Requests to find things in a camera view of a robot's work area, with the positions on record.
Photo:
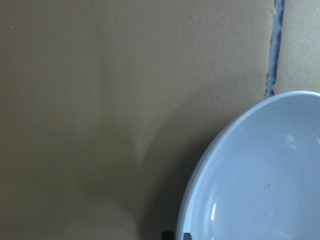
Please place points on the blue plate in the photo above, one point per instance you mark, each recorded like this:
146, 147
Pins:
260, 177

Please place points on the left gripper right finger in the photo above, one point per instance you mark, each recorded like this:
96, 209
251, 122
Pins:
187, 236

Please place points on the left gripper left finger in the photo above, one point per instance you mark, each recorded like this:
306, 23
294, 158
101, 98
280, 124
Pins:
167, 235

